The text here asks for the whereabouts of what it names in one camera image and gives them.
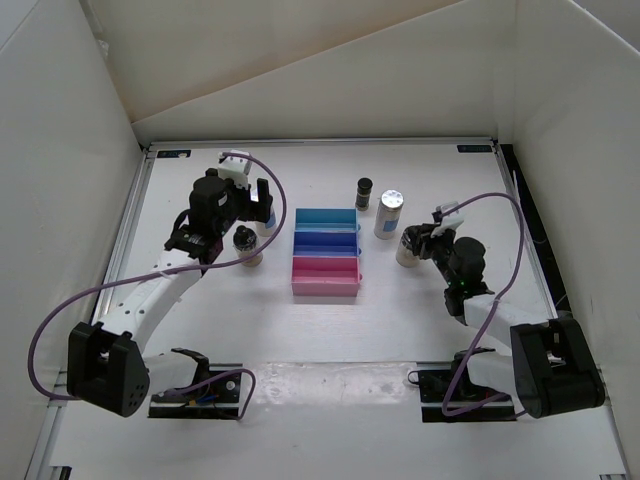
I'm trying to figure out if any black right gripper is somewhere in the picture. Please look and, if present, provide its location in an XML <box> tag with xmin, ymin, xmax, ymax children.
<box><xmin>407</xmin><ymin>223</ymin><xmax>458</xmax><ymax>287</ymax></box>

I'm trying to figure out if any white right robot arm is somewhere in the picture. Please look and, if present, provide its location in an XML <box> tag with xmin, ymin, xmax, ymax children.
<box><xmin>396</xmin><ymin>224</ymin><xmax>605</xmax><ymax>418</ymax></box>

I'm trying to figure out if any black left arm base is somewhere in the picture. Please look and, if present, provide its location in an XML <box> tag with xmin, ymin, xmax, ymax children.
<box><xmin>145</xmin><ymin>348</ymin><xmax>255</xmax><ymax>421</ymax></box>

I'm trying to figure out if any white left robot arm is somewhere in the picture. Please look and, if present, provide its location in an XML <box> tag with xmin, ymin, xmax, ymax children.
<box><xmin>67</xmin><ymin>169</ymin><xmax>273</xmax><ymax>417</ymax></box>

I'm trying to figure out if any silver-lid salt bottle left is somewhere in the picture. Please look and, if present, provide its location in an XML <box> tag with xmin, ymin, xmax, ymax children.
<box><xmin>254</xmin><ymin>208</ymin><xmax>277</xmax><ymax>237</ymax></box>

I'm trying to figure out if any silver-lid salt bottle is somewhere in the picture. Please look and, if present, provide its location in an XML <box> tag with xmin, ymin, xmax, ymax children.
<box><xmin>254</xmin><ymin>208</ymin><xmax>277</xmax><ymax>237</ymax></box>
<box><xmin>374</xmin><ymin>189</ymin><xmax>404</xmax><ymax>240</ymax></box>

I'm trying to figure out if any silver-lid salt bottle right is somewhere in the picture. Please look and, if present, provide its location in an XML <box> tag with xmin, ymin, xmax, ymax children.
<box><xmin>374</xmin><ymin>189</ymin><xmax>404</xmax><ymax>240</ymax></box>

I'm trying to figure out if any light blue tray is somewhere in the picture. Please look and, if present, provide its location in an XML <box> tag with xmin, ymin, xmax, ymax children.
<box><xmin>295</xmin><ymin>208</ymin><xmax>360</xmax><ymax>232</ymax></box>

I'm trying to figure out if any dark blue tray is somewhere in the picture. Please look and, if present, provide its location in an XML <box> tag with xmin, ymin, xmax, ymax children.
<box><xmin>293</xmin><ymin>231</ymin><xmax>360</xmax><ymax>257</ymax></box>

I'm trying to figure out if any small black-cap spice bottle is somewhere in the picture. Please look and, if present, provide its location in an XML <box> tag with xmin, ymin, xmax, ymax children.
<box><xmin>355</xmin><ymin>177</ymin><xmax>373</xmax><ymax>211</ymax></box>

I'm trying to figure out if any pink tray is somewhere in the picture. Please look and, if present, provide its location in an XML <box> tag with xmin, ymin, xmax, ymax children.
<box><xmin>291</xmin><ymin>256</ymin><xmax>362</xmax><ymax>297</ymax></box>

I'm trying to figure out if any dark table label right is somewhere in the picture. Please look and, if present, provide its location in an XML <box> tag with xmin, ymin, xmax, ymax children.
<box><xmin>456</xmin><ymin>144</ymin><xmax>494</xmax><ymax>154</ymax></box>

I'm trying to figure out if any dark table label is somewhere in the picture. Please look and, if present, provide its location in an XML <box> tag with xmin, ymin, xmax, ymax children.
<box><xmin>456</xmin><ymin>144</ymin><xmax>494</xmax><ymax>154</ymax></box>
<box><xmin>156</xmin><ymin>149</ymin><xmax>191</xmax><ymax>159</ymax></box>

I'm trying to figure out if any dark table label left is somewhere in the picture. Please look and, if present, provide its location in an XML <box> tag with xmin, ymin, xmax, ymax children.
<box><xmin>156</xmin><ymin>149</ymin><xmax>191</xmax><ymax>159</ymax></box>

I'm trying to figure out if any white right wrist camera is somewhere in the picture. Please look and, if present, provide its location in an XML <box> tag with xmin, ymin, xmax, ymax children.
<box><xmin>431</xmin><ymin>201</ymin><xmax>464</xmax><ymax>238</ymax></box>

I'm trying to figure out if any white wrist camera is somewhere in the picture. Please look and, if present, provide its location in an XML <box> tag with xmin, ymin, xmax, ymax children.
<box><xmin>431</xmin><ymin>201</ymin><xmax>464</xmax><ymax>238</ymax></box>
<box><xmin>217</xmin><ymin>150</ymin><xmax>251</xmax><ymax>190</ymax></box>

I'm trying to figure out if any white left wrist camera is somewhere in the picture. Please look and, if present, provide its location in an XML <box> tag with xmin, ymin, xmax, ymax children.
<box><xmin>217</xmin><ymin>150</ymin><xmax>251</xmax><ymax>190</ymax></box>

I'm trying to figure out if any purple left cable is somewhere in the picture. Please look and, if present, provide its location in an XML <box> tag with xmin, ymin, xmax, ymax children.
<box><xmin>28</xmin><ymin>151</ymin><xmax>289</xmax><ymax>422</ymax></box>

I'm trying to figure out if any purple cable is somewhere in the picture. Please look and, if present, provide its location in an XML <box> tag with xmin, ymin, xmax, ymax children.
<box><xmin>28</xmin><ymin>151</ymin><xmax>289</xmax><ymax>422</ymax></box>
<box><xmin>441</xmin><ymin>192</ymin><xmax>529</xmax><ymax>419</ymax></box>

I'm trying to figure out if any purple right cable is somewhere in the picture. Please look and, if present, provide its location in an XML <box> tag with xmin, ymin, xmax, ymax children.
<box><xmin>441</xmin><ymin>192</ymin><xmax>529</xmax><ymax>419</ymax></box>

